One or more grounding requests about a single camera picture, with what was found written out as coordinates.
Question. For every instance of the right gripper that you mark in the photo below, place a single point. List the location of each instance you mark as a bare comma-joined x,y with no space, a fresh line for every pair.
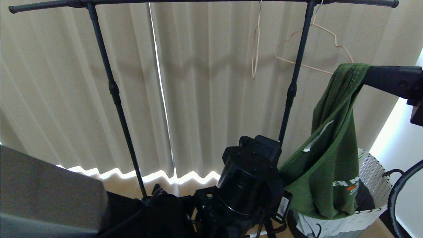
417,112

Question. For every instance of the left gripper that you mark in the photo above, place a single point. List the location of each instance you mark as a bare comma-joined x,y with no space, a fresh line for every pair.
248,185

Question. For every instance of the green long-sleeved shirt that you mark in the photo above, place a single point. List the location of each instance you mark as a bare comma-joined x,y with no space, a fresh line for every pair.
330,148

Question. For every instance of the pink clothes hanger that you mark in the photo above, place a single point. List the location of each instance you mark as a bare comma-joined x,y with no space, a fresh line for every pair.
317,69
253,67

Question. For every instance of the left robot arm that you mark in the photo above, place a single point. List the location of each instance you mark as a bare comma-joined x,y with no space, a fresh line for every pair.
49,191

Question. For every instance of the white laundry basket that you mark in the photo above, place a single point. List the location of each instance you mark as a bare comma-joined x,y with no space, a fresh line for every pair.
373,178

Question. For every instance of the black clothes rack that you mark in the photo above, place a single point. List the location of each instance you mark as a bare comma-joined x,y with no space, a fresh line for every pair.
114,89

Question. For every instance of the pale grey shorts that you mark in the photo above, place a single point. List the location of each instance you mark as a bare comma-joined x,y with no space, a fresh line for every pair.
307,228

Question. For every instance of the beige curtain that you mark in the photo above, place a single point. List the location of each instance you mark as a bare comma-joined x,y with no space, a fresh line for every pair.
205,99

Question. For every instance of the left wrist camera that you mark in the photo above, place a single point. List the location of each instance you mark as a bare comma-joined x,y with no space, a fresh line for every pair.
264,145

